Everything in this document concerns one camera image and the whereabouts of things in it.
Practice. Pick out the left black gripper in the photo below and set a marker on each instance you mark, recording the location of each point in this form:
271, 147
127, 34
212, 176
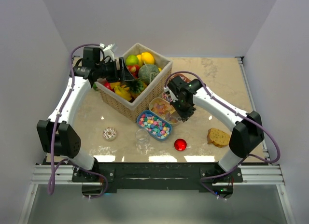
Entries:
124, 74

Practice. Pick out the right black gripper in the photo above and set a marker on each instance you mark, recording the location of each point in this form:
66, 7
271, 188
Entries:
184, 115

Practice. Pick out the clear glass jar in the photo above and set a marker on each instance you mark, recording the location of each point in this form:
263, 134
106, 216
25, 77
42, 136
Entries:
142, 139

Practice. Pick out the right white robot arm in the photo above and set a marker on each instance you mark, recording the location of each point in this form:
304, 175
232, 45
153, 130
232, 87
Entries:
246, 133

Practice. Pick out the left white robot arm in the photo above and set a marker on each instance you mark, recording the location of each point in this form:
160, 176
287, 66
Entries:
56, 134

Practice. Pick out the yellow tray gummy candies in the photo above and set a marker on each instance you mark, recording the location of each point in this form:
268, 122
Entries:
164, 110

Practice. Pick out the blue tray star candies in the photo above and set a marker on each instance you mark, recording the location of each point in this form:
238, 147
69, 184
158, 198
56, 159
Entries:
157, 127

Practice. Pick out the pink tray of lollipops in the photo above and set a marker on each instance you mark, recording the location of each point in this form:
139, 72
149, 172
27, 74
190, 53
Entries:
183, 77

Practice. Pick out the yellow bananas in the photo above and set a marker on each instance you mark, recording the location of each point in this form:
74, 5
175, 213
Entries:
122, 93

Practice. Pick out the toy pineapple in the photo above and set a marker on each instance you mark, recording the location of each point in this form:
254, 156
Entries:
135, 87

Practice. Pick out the green lime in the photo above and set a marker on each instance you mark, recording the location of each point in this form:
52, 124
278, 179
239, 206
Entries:
132, 60

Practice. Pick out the pink tray swirl lollipops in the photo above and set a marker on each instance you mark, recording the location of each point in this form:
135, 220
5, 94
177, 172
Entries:
167, 97

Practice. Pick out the green cantaloupe melon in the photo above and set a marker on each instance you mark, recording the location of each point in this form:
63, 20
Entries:
147, 73

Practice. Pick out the yellow lemon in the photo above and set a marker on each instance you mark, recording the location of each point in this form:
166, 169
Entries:
147, 58

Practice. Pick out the green glass bottle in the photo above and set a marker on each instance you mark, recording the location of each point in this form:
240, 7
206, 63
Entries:
95, 87

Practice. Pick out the wicker basket with liner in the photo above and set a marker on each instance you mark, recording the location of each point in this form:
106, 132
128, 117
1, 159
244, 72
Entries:
131, 110

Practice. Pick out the sprinkled donut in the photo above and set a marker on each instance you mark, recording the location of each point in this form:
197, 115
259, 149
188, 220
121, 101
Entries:
109, 133

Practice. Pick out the bread slice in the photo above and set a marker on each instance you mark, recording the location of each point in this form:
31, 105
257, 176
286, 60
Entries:
218, 137

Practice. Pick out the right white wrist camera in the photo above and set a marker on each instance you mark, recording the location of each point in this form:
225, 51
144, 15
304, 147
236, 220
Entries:
166, 90

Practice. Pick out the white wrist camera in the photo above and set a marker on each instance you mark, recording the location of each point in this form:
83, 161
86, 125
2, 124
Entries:
108, 51
166, 90

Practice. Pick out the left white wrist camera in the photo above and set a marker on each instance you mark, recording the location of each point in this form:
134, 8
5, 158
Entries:
108, 51

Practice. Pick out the black base mount frame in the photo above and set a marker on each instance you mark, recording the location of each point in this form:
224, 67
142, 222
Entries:
203, 177

